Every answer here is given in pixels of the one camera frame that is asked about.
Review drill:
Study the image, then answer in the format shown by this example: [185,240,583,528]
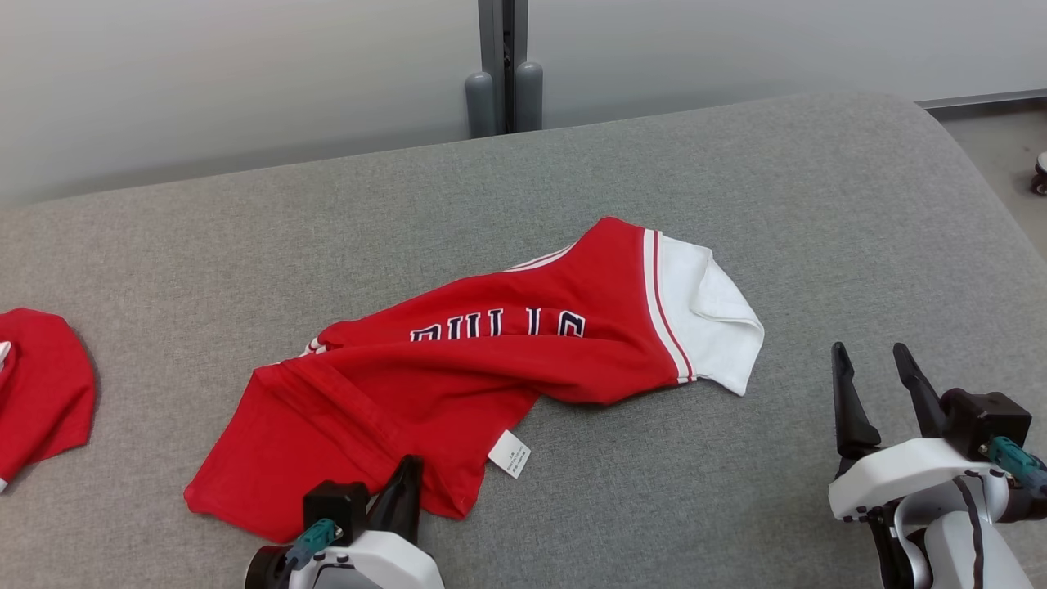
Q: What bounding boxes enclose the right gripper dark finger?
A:
[831,342,883,474]
[892,343,946,438]

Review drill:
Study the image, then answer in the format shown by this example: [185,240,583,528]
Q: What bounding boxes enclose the grey partition post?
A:
[477,0,530,136]

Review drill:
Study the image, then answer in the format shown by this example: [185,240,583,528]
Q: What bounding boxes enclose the red white Bulls shirt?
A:
[184,216,766,545]

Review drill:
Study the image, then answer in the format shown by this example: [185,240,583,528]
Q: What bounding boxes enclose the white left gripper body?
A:
[286,530,447,589]

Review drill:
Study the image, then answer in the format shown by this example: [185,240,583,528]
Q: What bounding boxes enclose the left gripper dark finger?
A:
[366,455,425,545]

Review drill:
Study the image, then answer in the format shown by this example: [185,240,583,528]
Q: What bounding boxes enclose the grey cylinder bumper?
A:
[515,61,545,133]
[465,71,497,138]

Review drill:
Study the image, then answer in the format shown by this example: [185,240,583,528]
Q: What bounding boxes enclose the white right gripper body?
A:
[829,438,1009,523]

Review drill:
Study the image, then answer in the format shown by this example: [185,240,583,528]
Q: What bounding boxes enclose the red white Bulls shorts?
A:
[0,308,97,494]

